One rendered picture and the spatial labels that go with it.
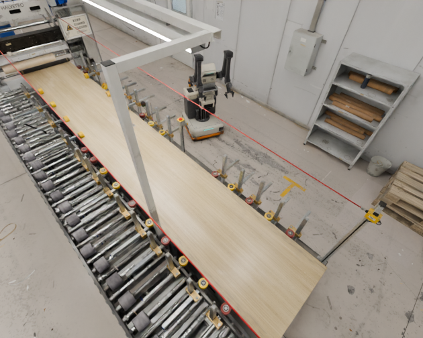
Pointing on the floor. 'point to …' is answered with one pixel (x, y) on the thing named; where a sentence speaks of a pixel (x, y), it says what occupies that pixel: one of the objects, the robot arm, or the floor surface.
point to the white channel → (205, 34)
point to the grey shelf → (379, 100)
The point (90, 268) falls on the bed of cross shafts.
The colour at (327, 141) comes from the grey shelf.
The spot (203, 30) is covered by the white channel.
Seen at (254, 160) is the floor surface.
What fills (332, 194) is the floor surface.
